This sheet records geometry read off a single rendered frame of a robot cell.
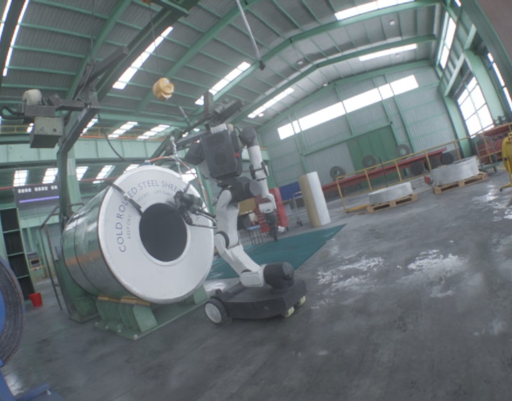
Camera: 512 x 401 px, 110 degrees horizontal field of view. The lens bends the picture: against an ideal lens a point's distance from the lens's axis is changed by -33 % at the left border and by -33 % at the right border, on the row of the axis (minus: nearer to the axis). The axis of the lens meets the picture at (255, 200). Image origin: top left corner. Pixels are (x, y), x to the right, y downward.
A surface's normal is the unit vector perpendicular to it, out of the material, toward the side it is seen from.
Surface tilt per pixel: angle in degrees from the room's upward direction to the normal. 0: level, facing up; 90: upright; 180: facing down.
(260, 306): 90
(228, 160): 107
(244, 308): 90
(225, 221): 90
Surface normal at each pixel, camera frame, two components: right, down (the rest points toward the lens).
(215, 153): -0.04, 0.26
